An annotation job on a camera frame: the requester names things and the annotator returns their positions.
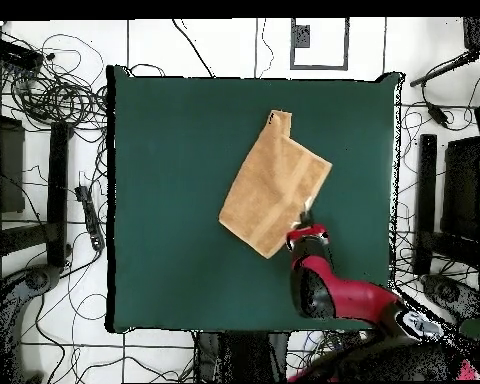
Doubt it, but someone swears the dark flat panel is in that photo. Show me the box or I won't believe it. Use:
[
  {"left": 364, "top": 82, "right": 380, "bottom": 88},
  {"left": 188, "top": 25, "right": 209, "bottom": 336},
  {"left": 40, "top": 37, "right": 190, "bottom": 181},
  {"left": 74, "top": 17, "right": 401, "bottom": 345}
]
[
  {"left": 441, "top": 135, "right": 480, "bottom": 241},
  {"left": 0, "top": 113, "right": 26, "bottom": 214}
]

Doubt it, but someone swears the black rectangular box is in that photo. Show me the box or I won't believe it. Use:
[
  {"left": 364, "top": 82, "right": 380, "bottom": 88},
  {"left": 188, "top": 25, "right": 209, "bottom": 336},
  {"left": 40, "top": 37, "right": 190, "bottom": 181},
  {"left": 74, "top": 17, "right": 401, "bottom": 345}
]
[{"left": 0, "top": 37, "right": 44, "bottom": 72}]

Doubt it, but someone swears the dark grey stand base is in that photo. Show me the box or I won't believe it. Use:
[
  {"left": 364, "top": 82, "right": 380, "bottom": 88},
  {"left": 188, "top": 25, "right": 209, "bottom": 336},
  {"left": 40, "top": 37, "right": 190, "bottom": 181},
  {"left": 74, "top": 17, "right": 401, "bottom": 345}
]
[
  {"left": 419, "top": 273, "right": 480, "bottom": 321},
  {"left": 0, "top": 263, "right": 63, "bottom": 383}
]

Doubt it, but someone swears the black power adapter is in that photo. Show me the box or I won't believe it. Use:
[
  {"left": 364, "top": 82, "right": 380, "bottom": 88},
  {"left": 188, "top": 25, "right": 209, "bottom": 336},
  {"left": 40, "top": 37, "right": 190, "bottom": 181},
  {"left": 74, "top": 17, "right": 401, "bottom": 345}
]
[{"left": 426, "top": 102, "right": 451, "bottom": 129}]

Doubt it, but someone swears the black rod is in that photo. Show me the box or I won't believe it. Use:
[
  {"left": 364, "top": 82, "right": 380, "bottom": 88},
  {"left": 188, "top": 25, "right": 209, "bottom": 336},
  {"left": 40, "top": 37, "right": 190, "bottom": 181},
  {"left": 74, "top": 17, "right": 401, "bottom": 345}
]
[{"left": 408, "top": 50, "right": 480, "bottom": 88}]

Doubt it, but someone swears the black power strip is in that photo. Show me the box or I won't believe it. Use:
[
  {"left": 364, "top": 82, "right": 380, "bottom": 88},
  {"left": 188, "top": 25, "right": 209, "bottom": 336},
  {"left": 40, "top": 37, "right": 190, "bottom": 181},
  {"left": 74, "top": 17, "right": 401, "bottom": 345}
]
[{"left": 74, "top": 184, "right": 106, "bottom": 252}]

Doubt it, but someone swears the black cable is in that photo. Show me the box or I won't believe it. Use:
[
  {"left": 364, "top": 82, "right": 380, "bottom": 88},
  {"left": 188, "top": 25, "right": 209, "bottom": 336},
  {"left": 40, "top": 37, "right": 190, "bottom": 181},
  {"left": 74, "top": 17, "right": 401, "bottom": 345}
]
[{"left": 171, "top": 18, "right": 216, "bottom": 78}]

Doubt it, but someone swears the dark green table cloth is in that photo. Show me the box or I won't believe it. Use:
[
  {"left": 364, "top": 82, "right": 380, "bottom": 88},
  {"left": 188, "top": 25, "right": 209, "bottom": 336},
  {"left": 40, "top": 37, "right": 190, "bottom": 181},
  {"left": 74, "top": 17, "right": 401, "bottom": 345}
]
[{"left": 105, "top": 64, "right": 405, "bottom": 335}]

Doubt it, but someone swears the orange terry towel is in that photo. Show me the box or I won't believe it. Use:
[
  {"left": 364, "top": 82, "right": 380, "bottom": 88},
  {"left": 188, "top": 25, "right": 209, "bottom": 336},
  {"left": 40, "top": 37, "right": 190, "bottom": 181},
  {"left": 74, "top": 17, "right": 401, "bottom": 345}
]
[{"left": 218, "top": 109, "right": 334, "bottom": 260}]

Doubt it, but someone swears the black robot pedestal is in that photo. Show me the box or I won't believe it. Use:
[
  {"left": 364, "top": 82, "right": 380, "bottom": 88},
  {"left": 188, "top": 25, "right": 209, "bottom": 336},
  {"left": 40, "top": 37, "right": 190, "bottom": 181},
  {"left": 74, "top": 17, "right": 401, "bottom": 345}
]
[{"left": 192, "top": 330, "right": 292, "bottom": 383}]

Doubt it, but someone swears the black floor beam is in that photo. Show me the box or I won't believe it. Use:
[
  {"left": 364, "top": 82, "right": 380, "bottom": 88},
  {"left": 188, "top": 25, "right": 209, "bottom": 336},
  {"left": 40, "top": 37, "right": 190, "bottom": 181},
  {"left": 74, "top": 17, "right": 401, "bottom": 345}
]
[
  {"left": 46, "top": 121, "right": 74, "bottom": 268},
  {"left": 413, "top": 133, "right": 438, "bottom": 275}
]

